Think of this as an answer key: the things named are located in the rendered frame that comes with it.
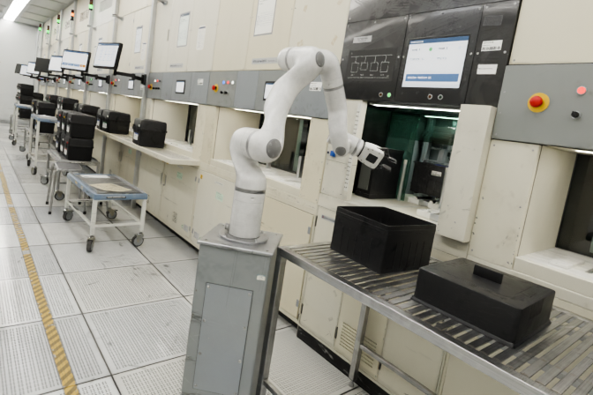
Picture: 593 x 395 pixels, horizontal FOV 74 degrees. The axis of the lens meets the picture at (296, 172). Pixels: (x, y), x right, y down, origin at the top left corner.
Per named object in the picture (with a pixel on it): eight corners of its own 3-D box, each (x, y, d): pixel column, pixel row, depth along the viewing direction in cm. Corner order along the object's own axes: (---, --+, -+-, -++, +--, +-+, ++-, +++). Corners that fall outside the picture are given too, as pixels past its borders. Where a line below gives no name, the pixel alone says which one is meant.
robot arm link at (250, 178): (246, 194, 143) (255, 129, 140) (219, 183, 156) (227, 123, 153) (272, 194, 151) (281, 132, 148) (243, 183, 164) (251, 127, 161)
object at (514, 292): (409, 298, 117) (417, 257, 116) (455, 283, 137) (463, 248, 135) (514, 349, 95) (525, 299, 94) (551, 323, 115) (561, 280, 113)
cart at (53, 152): (39, 183, 504) (41, 146, 499) (85, 184, 538) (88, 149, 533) (49, 200, 433) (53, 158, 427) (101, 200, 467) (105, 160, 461)
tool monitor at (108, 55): (91, 76, 416) (94, 41, 412) (139, 85, 449) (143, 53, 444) (101, 76, 385) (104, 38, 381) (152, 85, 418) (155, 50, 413)
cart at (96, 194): (58, 219, 375) (63, 169, 369) (115, 217, 410) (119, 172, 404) (86, 253, 304) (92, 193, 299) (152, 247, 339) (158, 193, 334)
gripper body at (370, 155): (352, 160, 183) (373, 171, 184) (363, 144, 177) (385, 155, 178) (355, 152, 189) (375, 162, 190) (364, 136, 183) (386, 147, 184)
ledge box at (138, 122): (129, 142, 399) (131, 116, 396) (156, 145, 416) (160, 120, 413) (137, 145, 375) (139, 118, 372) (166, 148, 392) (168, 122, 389)
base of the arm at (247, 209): (213, 239, 144) (219, 190, 142) (226, 227, 163) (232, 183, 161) (263, 248, 143) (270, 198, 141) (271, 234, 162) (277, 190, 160)
